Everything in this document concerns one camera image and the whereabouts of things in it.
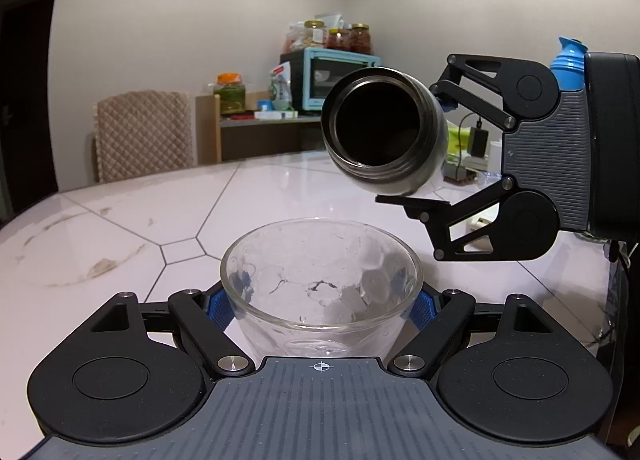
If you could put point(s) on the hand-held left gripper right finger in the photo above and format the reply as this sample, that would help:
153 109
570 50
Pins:
423 311

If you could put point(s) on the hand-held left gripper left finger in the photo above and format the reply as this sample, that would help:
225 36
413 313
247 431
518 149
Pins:
220 311

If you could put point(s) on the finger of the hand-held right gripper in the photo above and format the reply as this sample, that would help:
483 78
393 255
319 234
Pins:
440 220
487 65

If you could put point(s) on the black metal bottle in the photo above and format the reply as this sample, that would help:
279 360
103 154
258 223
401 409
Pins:
430 140

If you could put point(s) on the clear glass cup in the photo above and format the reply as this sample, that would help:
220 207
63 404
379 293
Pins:
320 290

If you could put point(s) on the packaged baby bottle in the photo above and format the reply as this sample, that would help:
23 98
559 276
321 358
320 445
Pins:
281 88

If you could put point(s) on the black power adapter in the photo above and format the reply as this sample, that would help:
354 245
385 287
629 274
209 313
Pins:
478 143

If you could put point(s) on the green plastic bag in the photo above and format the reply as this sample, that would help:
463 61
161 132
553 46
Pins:
457 140

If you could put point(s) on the large red-filled jar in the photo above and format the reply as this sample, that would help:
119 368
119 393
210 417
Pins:
360 39

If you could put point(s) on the small red-filled jar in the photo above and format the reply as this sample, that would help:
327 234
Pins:
337 40

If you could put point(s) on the jar with yellow lid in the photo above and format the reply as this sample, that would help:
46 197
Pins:
313 35

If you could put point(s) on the wooden side cabinet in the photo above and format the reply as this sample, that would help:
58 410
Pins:
260 138

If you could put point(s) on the teal toaster oven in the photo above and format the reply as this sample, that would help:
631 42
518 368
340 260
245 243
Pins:
305 85

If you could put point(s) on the chair with beige quilted cover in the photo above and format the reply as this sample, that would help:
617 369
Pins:
142 135

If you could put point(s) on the clear plastic food bag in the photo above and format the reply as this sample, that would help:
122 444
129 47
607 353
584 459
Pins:
294 39

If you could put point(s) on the flat white box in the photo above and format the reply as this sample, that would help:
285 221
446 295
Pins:
275 114

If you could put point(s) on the green jar with orange lid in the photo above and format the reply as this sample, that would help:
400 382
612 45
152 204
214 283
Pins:
230 98

